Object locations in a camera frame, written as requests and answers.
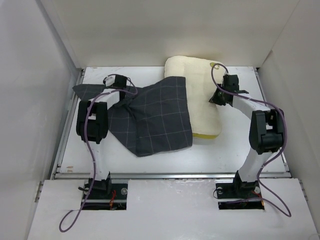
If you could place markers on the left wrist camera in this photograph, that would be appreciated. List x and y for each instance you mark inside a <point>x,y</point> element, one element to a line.
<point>109,80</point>

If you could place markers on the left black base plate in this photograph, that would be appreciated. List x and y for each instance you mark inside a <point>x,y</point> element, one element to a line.
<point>105,196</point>

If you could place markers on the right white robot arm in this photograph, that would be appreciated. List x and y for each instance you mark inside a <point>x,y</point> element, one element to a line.
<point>266,136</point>

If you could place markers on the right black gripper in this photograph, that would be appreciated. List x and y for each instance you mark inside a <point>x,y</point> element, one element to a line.
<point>215,100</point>

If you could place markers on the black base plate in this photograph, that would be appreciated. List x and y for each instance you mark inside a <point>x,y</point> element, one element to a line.
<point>229,191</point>
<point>105,196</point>

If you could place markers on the dark grey checked pillowcase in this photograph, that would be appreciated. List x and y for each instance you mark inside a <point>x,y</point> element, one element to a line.
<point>154,118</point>

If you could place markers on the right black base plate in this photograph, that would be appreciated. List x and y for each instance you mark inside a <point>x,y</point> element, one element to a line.
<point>229,191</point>

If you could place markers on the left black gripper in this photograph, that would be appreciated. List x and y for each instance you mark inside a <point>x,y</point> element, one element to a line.
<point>122,92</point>

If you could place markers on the cream pillow with yellow edge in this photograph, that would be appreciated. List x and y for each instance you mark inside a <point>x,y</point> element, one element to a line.
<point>200,78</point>

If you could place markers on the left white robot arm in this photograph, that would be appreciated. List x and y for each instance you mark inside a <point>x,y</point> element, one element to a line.
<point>92,126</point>

